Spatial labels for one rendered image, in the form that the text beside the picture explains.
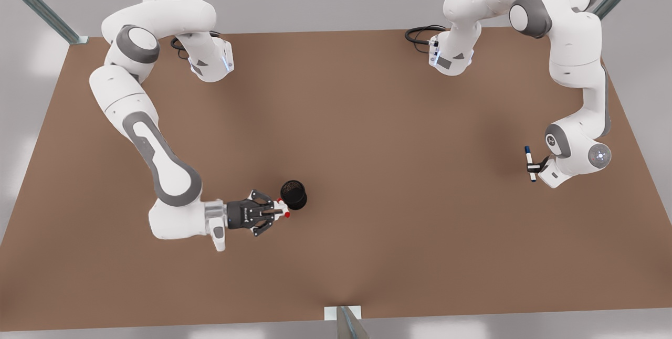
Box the white pen with blue cap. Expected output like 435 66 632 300
524 145 538 183

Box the black mesh pen cup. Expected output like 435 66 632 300
280 180 308 211

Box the black cable loop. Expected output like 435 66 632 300
405 25 447 56
170 30 222 61

